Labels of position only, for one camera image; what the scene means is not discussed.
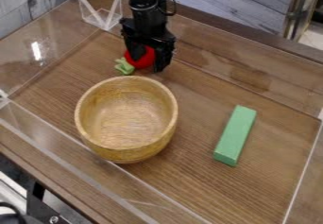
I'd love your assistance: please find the metal table leg background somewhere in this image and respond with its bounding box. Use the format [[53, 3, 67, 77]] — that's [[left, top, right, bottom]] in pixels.
[[283, 0, 318, 42]]

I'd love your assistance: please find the red knitted strawberry fruit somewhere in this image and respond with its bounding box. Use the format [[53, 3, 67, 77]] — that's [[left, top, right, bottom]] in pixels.
[[115, 46, 155, 76]]

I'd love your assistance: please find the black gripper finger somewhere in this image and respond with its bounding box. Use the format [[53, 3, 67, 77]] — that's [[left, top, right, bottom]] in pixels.
[[154, 43, 174, 73], [125, 37, 147, 60]]

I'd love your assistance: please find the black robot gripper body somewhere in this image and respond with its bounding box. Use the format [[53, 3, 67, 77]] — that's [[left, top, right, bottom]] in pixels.
[[120, 7, 175, 48]]

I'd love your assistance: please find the round wooden bowl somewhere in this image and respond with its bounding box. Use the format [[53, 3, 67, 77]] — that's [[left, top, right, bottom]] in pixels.
[[75, 76, 179, 164]]

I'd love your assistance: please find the green rectangular block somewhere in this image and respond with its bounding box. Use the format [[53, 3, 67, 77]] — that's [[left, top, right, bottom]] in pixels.
[[214, 105, 258, 166]]

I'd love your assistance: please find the black cable lower left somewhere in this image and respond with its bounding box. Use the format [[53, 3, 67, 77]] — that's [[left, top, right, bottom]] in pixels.
[[0, 201, 29, 224]]

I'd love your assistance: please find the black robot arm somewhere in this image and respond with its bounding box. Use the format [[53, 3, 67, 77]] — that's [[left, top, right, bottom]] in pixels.
[[120, 0, 176, 73]]

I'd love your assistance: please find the clear acrylic corner bracket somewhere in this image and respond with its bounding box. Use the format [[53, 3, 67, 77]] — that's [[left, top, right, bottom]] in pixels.
[[79, 0, 123, 31]]

